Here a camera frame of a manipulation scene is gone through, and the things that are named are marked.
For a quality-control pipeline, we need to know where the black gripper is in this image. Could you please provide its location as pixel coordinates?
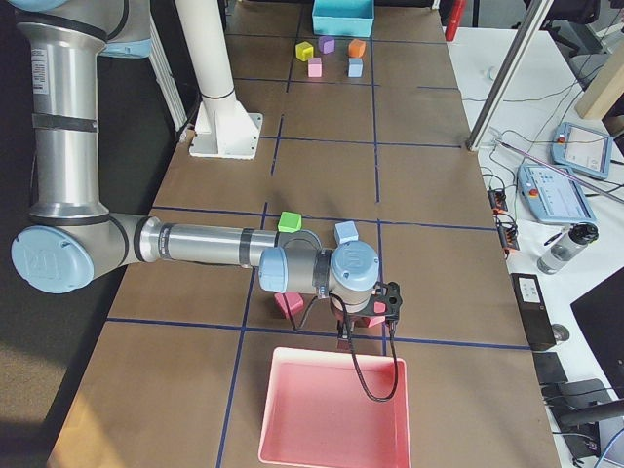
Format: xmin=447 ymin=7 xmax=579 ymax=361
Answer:
xmin=330 ymin=294 xmax=371 ymax=328

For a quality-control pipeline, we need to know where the light blue block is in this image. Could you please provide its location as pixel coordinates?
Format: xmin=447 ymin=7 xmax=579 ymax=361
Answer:
xmin=333 ymin=220 xmax=359 ymax=245
xmin=347 ymin=58 xmax=364 ymax=78

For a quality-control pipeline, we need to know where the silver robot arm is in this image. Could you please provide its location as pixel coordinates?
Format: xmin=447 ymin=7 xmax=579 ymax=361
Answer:
xmin=11 ymin=1 xmax=393 ymax=327

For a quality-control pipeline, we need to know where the far pink-red foam block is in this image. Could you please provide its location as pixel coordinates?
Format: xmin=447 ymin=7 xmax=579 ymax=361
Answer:
xmin=354 ymin=316 xmax=385 ymax=328

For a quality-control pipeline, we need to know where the pink-red foam block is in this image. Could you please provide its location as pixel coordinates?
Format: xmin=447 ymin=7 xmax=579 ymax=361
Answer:
xmin=274 ymin=292 xmax=304 ymax=319
xmin=354 ymin=316 xmax=385 ymax=328

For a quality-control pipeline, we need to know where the near pink-red foam block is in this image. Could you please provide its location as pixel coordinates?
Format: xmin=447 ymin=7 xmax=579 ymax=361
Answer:
xmin=274 ymin=292 xmax=304 ymax=319

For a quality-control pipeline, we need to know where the pink plastic bin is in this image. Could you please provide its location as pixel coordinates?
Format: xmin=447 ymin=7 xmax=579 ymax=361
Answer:
xmin=258 ymin=347 xmax=411 ymax=467

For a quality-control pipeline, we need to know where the green foam block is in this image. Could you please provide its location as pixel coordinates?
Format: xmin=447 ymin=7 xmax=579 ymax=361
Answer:
xmin=278 ymin=211 xmax=302 ymax=233

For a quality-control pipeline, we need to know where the black power box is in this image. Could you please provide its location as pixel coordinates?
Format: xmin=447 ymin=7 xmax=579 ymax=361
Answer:
xmin=510 ymin=273 xmax=556 ymax=351

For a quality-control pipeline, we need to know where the pink grabber stick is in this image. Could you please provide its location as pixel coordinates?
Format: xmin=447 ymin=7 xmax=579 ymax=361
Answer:
xmin=493 ymin=133 xmax=623 ymax=203

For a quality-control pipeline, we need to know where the near teach pendant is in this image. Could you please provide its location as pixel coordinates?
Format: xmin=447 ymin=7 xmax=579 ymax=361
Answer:
xmin=518 ymin=164 xmax=597 ymax=224

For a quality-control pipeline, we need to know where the teach pendant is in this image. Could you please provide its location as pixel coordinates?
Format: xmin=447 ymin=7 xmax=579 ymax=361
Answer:
xmin=551 ymin=122 xmax=613 ymax=180
xmin=518 ymin=164 xmax=597 ymax=224

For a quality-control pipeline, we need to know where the clear water bottle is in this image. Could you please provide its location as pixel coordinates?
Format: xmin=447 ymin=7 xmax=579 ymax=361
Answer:
xmin=536 ymin=222 xmax=599 ymax=274

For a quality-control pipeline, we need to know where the left pink foam block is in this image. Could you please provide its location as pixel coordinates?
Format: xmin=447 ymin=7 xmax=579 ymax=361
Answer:
xmin=307 ymin=58 xmax=323 ymax=78

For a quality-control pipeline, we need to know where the left orange foam block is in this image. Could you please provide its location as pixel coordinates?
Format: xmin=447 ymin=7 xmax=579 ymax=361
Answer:
xmin=348 ymin=39 xmax=367 ymax=59

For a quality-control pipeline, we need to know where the left yellow foam block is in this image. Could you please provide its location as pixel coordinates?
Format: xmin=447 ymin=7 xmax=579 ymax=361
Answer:
xmin=294 ymin=41 xmax=315 ymax=62

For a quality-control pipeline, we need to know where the left purple foam block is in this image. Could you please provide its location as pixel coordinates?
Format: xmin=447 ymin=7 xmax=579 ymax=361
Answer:
xmin=318 ymin=36 xmax=335 ymax=55

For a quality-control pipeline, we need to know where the far teach pendant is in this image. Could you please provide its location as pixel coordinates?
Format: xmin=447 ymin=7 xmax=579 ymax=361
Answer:
xmin=551 ymin=122 xmax=613 ymax=180

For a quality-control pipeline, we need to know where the teal plastic bin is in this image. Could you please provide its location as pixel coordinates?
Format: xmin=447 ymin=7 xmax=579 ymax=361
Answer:
xmin=312 ymin=0 xmax=374 ymax=38

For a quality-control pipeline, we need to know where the red cylinder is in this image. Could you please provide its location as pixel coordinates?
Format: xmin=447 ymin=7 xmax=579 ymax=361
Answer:
xmin=445 ymin=0 xmax=467 ymax=42

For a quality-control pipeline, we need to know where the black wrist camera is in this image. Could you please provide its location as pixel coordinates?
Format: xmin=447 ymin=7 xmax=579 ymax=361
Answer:
xmin=372 ymin=282 xmax=403 ymax=322

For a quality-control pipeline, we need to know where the black camera cable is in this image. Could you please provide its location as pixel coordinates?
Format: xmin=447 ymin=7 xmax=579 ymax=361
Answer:
xmin=287 ymin=280 xmax=400 ymax=404

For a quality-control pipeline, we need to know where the white camera pole with base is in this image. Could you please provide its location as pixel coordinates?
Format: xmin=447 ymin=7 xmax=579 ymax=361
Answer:
xmin=175 ymin=0 xmax=263 ymax=160

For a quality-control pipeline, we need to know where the aluminium frame post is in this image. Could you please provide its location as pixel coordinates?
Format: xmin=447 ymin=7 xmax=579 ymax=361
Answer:
xmin=466 ymin=0 xmax=554 ymax=152

